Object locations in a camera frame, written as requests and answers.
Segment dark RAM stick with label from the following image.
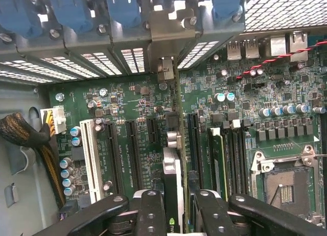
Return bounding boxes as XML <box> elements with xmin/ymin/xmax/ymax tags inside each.
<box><xmin>208</xmin><ymin>127</ymin><xmax>230</xmax><ymax>200</ymax></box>

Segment RAM slot black latches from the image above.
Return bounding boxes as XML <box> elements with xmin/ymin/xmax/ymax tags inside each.
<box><xmin>221</xmin><ymin>120</ymin><xmax>238</xmax><ymax>197</ymax></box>
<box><xmin>241</xmin><ymin>120</ymin><xmax>252</xmax><ymax>196</ymax></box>

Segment RAM slot white latches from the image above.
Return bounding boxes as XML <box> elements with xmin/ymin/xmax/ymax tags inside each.
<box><xmin>231</xmin><ymin>119</ymin><xmax>246</xmax><ymax>196</ymax></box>

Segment long black expansion slot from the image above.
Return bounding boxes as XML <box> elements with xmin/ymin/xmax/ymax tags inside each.
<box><xmin>187</xmin><ymin>112</ymin><xmax>205</xmax><ymax>193</ymax></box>
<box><xmin>125</xmin><ymin>118</ymin><xmax>145</xmax><ymax>193</ymax></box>
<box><xmin>104</xmin><ymin>120</ymin><xmax>125</xmax><ymax>196</ymax></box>

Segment CPU socket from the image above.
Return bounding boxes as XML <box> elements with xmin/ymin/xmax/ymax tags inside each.
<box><xmin>250</xmin><ymin>144</ymin><xmax>327</xmax><ymax>221</ymax></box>

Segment white expansion slot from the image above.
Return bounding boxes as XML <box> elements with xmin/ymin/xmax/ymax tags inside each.
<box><xmin>79</xmin><ymin>118</ymin><xmax>105</xmax><ymax>205</ymax></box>

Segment short black expansion slot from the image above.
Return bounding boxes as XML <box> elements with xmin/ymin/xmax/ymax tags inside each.
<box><xmin>147</xmin><ymin>117</ymin><xmax>160</xmax><ymax>145</ymax></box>

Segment green motherboard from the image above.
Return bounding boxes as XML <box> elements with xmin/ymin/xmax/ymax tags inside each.
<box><xmin>48</xmin><ymin>49</ymin><xmax>327</xmax><ymax>236</ymax></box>

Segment grey power supply unit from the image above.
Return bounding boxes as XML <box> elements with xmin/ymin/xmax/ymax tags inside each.
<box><xmin>0</xmin><ymin>85</ymin><xmax>67</xmax><ymax>236</ymax></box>

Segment white power connector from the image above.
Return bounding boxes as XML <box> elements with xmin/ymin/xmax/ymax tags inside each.
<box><xmin>39</xmin><ymin>105</ymin><xmax>67</xmax><ymax>135</ymax></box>

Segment open black PC case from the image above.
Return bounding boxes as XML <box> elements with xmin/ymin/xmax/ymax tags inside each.
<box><xmin>0</xmin><ymin>0</ymin><xmax>327</xmax><ymax>236</ymax></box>

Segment blue slot retention clip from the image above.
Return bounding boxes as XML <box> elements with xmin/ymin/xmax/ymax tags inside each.
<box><xmin>104</xmin><ymin>0</ymin><xmax>142</xmax><ymax>30</ymax></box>
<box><xmin>0</xmin><ymin>0</ymin><xmax>43</xmax><ymax>39</ymax></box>
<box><xmin>48</xmin><ymin>0</ymin><xmax>92</xmax><ymax>34</ymax></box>
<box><xmin>212</xmin><ymin>0</ymin><xmax>243</xmax><ymax>23</ymax></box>

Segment braided power wire bundle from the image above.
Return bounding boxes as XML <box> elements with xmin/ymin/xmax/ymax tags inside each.
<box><xmin>0</xmin><ymin>112</ymin><xmax>67</xmax><ymax>211</ymax></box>

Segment red black twisted wire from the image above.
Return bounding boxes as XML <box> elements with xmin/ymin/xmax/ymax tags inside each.
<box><xmin>235</xmin><ymin>40</ymin><xmax>327</xmax><ymax>80</ymax></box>

